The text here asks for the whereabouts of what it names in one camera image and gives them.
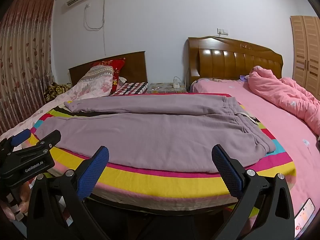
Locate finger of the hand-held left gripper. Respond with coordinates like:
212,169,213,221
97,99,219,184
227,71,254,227
34,129,62,153
7,128,32,147

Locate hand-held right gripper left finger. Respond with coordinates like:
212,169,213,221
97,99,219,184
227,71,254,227
26,145,110,240

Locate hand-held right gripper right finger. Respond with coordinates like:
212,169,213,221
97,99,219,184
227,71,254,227
211,144,295,240

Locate lilac pants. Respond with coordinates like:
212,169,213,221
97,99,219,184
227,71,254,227
35,95,277,174

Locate person's left hand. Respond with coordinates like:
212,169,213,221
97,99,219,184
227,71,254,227
0,180,32,222

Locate pale floral bed sheet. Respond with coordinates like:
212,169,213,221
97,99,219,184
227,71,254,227
0,90,78,140

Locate tiger print blanket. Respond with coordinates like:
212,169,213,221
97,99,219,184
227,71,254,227
44,82,73,102

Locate pink bed sheet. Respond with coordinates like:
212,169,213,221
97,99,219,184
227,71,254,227
189,78,320,220

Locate striped colourful blanket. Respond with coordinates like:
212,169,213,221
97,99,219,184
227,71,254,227
27,93,297,220

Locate folded pale floral quilt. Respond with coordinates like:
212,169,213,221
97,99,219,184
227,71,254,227
71,65,114,97

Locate floral pink curtain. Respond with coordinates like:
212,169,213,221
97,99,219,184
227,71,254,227
0,0,55,135

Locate smartphone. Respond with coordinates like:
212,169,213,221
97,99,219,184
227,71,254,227
294,198,316,238

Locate plaid cloth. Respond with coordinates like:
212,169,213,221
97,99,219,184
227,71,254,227
110,81,148,96

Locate pink quilt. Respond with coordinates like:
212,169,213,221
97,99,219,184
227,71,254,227
246,65,320,137

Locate red embroidered pillow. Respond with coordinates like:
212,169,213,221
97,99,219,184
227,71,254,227
96,58,126,93

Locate nightstand with floral cover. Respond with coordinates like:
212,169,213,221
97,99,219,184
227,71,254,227
146,82,187,94

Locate glossy brown wooden headboard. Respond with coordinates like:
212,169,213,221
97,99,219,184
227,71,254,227
187,37,284,87

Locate dark plain wooden headboard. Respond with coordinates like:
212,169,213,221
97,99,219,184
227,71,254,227
68,51,148,87

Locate light wooden wardrobe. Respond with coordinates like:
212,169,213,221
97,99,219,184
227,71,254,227
290,15,320,99

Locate white air conditioner cable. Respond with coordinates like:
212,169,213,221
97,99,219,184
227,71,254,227
84,0,107,57

